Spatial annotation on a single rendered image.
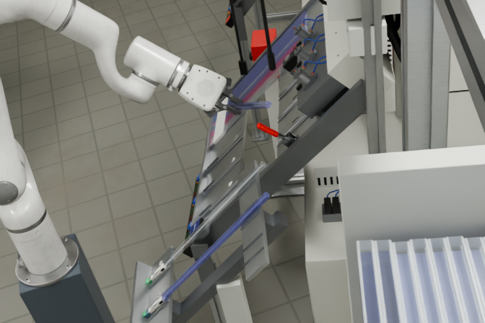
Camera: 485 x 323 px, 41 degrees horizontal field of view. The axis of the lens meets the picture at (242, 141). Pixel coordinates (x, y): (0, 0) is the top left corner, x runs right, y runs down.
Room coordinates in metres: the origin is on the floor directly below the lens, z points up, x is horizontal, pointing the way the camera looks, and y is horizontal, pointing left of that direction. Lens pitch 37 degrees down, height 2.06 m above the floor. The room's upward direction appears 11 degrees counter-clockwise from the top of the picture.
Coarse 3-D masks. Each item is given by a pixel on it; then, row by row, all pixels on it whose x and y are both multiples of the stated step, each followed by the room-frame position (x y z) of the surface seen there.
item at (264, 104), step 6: (246, 102) 1.36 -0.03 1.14; (252, 102) 1.32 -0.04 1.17; (258, 102) 1.28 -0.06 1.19; (264, 102) 1.24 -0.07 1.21; (270, 102) 1.23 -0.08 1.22; (240, 108) 1.39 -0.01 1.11; (246, 108) 1.35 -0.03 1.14; (252, 108) 1.32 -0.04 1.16; (258, 108) 1.28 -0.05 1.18; (264, 108) 1.25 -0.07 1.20
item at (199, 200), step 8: (208, 136) 1.82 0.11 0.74; (208, 144) 1.78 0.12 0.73; (208, 152) 1.74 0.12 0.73; (208, 160) 1.70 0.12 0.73; (200, 176) 1.62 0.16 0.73; (200, 184) 1.57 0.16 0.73; (200, 192) 1.54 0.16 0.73; (200, 200) 1.51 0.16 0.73; (200, 208) 1.47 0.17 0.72; (192, 224) 1.40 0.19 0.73
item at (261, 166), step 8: (256, 168) 1.20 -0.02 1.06; (248, 176) 1.20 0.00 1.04; (240, 184) 1.20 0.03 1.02; (232, 192) 1.21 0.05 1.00; (224, 200) 1.21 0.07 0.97; (216, 208) 1.21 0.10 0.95; (208, 216) 1.21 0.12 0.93; (216, 216) 1.20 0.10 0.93; (208, 224) 1.20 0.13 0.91; (200, 232) 1.20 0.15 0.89; (192, 240) 1.21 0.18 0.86; (184, 248) 1.21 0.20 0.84; (176, 256) 1.21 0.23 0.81; (168, 264) 1.21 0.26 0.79; (152, 280) 1.21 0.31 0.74
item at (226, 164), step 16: (240, 128) 1.68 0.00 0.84; (224, 144) 1.70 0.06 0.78; (240, 144) 1.59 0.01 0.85; (224, 160) 1.60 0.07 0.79; (240, 160) 1.51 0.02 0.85; (208, 176) 1.62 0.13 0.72; (224, 176) 1.51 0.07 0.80; (208, 192) 1.52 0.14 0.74; (224, 192) 1.43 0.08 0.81; (208, 208) 1.44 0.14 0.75
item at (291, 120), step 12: (312, 12) 1.88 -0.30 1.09; (312, 24) 1.81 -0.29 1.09; (288, 72) 1.69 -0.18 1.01; (288, 84) 1.62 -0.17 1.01; (288, 96) 1.56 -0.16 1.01; (288, 108) 1.49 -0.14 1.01; (288, 120) 1.44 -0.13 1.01; (300, 120) 1.38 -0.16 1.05; (312, 120) 1.32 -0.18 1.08; (300, 132) 1.33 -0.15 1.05
